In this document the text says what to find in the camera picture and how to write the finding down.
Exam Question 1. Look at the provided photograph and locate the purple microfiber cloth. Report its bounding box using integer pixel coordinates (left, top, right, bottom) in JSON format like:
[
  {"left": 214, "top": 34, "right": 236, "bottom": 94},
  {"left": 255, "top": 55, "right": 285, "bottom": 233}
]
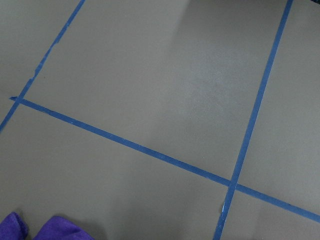
[{"left": 0, "top": 212, "right": 93, "bottom": 240}]

